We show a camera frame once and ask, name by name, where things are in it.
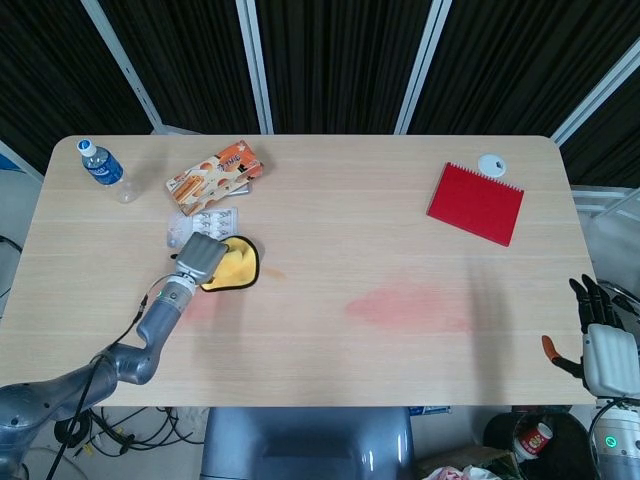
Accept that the red instant noodle cup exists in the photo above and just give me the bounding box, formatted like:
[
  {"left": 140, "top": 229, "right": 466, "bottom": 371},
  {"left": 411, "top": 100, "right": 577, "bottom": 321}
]
[{"left": 514, "top": 420, "right": 554, "bottom": 464}]

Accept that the white round disc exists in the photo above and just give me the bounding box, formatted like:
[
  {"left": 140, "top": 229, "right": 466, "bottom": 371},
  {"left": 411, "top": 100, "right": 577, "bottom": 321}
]
[{"left": 476, "top": 153, "right": 508, "bottom": 178}]

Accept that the red spiral notebook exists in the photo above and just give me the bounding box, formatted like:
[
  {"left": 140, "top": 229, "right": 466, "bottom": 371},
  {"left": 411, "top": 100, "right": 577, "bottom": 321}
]
[{"left": 425, "top": 161, "right": 526, "bottom": 248}]

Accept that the white metal rack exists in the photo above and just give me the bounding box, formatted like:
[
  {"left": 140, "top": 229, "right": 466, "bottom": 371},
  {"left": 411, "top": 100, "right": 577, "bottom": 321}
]
[{"left": 571, "top": 183, "right": 640, "bottom": 222}]

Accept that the white partition post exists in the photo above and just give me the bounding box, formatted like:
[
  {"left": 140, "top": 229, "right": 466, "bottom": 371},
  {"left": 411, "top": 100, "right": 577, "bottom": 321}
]
[
  {"left": 236, "top": 0, "right": 276, "bottom": 135},
  {"left": 551, "top": 33, "right": 640, "bottom": 147},
  {"left": 393, "top": 0, "right": 454, "bottom": 135},
  {"left": 81, "top": 0, "right": 167, "bottom": 135}
]

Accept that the clear bottle with blue label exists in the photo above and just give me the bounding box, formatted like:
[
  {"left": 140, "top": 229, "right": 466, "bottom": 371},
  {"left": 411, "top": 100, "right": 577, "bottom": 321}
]
[{"left": 75, "top": 138, "right": 142, "bottom": 205}]

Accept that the orange snack box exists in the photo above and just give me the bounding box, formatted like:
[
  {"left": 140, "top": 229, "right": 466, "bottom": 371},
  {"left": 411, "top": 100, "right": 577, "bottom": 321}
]
[{"left": 165, "top": 140, "right": 265, "bottom": 218}]

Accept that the crumpled plastic bag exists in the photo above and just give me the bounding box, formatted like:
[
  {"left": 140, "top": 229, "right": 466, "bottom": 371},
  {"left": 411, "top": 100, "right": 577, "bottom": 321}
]
[{"left": 423, "top": 462, "right": 522, "bottom": 480}]

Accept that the yellow cloth with black edge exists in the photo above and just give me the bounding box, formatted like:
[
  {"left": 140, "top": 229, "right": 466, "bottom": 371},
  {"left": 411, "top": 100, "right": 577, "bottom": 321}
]
[{"left": 199, "top": 235, "right": 263, "bottom": 293}]

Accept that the black cable bundle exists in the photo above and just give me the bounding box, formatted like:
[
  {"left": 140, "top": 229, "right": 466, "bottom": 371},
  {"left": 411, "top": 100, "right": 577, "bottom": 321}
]
[{"left": 53, "top": 406, "right": 207, "bottom": 460}]

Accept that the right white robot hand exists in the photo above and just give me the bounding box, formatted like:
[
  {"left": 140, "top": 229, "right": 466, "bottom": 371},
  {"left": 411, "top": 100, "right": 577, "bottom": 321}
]
[{"left": 541, "top": 273, "right": 640, "bottom": 399}]

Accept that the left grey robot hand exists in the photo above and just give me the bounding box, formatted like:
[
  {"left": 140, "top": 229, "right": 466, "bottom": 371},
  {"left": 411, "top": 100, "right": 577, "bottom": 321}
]
[{"left": 169, "top": 231, "right": 229, "bottom": 292}]

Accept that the black trash bin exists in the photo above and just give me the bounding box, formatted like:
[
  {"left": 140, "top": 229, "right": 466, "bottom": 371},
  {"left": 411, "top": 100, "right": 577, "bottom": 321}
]
[{"left": 481, "top": 411, "right": 602, "bottom": 480}]

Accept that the grey robot torso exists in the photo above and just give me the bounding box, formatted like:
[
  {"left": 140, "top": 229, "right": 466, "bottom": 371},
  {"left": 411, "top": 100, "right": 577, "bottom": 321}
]
[{"left": 199, "top": 406, "right": 417, "bottom": 480}]

